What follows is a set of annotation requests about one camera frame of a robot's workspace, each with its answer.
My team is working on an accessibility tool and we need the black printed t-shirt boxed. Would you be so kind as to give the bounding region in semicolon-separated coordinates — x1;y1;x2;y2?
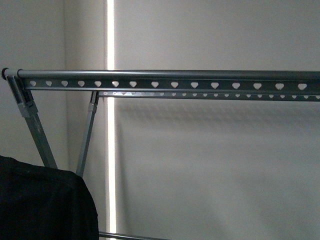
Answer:
0;156;99;240

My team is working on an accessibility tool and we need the grey metal drying rack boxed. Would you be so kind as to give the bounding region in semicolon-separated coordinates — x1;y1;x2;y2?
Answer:
1;68;320;240

